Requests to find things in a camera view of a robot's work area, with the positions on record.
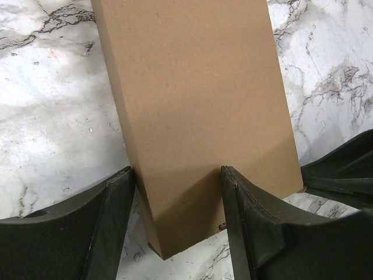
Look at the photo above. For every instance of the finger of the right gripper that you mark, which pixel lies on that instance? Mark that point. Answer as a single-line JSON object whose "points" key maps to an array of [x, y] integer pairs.
{"points": [[344, 174]]}

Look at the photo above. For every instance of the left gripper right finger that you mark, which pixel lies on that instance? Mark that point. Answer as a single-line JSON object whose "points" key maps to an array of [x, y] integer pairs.
{"points": [[271, 239]]}

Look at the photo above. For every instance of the cardboard box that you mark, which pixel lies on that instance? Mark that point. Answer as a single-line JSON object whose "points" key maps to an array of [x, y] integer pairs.
{"points": [[197, 86]]}

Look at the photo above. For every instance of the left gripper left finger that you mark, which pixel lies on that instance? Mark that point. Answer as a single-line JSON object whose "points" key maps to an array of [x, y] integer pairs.
{"points": [[79, 238]]}

